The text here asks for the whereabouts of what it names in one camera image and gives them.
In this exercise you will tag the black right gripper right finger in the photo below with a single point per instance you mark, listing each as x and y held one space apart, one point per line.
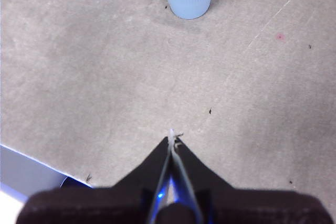
249 208

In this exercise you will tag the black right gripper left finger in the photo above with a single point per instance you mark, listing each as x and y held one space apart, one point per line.
105 205

